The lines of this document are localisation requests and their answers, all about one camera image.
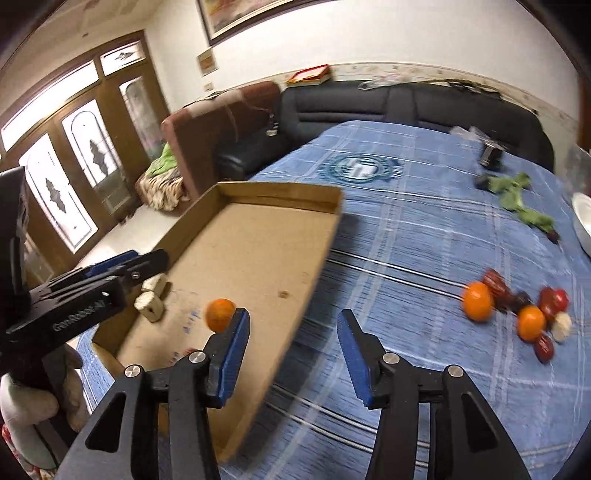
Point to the framed wall picture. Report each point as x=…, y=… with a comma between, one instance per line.
x=240, y=18

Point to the white yam piece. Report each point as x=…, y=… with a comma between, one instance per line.
x=148, y=307
x=154, y=285

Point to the white garlic piece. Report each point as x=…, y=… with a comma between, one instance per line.
x=562, y=326

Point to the green leafy vegetable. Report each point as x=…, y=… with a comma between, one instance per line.
x=512, y=189

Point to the clear plastic container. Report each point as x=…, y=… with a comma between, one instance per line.
x=579, y=166

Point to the small wall plaque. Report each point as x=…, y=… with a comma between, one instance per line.
x=207, y=62

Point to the person's left hand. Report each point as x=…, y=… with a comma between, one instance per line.
x=23, y=415

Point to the small dark red fruit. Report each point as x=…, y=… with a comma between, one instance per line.
x=553, y=236

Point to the black leather sofa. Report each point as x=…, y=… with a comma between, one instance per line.
x=346, y=104

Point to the black metal device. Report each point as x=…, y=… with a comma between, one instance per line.
x=491, y=157

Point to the white bowl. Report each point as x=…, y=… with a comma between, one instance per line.
x=582, y=221

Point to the dark round fruit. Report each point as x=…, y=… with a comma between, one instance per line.
x=522, y=301

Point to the red date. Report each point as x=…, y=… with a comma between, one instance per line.
x=544, y=348
x=505, y=300
x=495, y=281
x=547, y=307

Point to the green cloth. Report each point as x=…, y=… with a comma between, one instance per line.
x=164, y=161

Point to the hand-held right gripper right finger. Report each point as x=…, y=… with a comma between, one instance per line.
x=355, y=360

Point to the beige striped blanket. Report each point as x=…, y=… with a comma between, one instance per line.
x=161, y=191

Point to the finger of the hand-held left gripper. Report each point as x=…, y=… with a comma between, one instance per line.
x=138, y=270
x=111, y=262

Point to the wooden glass door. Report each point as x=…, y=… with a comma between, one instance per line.
x=92, y=138

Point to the shallow cardboard box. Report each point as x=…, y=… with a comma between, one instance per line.
x=240, y=249

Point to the flat red box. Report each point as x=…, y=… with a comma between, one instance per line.
x=307, y=76

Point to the clear plastic wrapper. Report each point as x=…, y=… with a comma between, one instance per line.
x=468, y=134

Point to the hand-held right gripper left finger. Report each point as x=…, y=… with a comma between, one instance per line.
x=233, y=350

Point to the brown armchair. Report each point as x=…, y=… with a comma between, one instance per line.
x=212, y=124

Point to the orange mandarin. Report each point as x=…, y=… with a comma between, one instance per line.
x=478, y=302
x=531, y=323
x=219, y=314

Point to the crumpled plastic bag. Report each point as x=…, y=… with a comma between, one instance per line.
x=374, y=84

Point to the red tomato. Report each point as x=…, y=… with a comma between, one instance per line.
x=561, y=299

